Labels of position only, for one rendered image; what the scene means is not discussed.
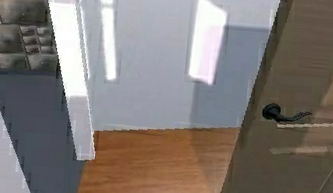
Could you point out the brown wooden room door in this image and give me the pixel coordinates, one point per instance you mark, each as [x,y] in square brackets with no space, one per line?
[298,62]

